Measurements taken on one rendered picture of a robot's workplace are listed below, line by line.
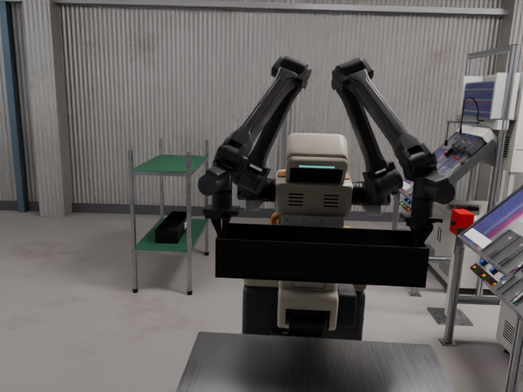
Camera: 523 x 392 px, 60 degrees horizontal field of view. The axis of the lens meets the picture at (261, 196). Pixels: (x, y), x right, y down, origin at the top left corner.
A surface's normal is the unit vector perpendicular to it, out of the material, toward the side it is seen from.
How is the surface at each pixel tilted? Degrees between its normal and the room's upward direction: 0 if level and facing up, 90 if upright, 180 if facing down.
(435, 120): 90
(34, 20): 90
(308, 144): 43
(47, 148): 90
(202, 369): 0
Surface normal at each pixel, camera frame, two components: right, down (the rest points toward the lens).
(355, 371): 0.03, -0.97
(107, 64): -0.01, 0.22
